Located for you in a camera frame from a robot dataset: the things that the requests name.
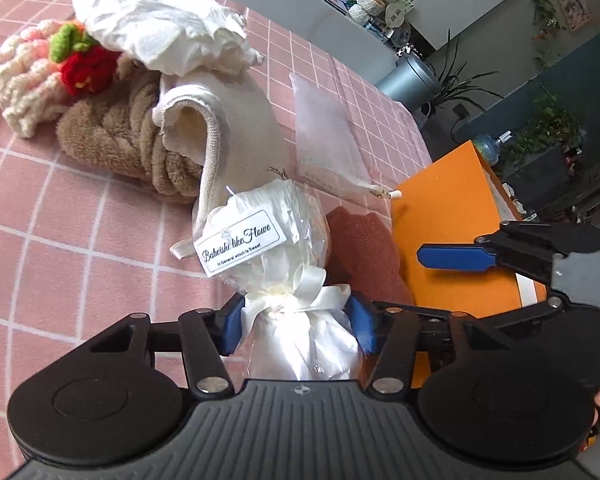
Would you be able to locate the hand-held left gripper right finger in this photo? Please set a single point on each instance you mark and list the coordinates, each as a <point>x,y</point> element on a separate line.
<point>362,327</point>

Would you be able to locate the climbing vine plant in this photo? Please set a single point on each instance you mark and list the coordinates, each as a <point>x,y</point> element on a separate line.
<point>547,25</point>

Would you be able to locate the rust brown sponge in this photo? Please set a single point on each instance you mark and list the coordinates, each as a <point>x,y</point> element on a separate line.
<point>365,245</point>

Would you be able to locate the white crumpled cloth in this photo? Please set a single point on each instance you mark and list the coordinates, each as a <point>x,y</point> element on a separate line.
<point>145,20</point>

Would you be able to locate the white marble cabinet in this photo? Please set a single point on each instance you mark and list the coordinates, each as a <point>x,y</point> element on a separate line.
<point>350,45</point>

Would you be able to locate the orange box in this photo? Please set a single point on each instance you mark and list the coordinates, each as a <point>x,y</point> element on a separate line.
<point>450,210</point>

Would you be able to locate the pink checkered tablecloth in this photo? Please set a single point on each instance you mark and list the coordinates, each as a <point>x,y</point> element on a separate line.
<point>55,220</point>

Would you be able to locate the grey cylinder bin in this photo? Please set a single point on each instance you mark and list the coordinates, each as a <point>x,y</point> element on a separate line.
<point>410,82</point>

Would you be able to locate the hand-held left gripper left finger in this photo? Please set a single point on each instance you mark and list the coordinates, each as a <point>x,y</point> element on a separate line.
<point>231,327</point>

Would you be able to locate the pink cream crocheted hat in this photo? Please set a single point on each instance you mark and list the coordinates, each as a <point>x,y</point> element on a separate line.
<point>15,85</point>

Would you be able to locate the white soap flower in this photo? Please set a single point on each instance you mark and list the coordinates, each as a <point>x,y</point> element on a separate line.
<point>265,220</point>

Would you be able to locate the brown rolled towel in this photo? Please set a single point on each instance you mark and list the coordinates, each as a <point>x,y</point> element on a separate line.
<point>115,135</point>

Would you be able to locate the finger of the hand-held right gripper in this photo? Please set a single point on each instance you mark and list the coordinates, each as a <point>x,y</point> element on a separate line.
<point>540,312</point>
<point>452,258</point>

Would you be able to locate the round paper fan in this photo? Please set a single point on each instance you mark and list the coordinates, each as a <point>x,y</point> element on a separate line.
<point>394,15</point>

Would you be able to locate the white mesh bag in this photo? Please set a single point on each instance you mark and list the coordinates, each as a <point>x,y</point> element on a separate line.
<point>325,130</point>

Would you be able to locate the framed wall picture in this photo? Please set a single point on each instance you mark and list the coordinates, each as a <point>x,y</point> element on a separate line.
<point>573,4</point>

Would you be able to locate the blue water bottle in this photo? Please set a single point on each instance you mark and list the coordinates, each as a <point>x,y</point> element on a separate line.
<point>490,147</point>

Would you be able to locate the long-leaf potted plant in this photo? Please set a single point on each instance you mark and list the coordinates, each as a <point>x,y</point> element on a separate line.
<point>455,85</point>

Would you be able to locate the bushy green plant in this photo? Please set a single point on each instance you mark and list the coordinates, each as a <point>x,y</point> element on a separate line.
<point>550,125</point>

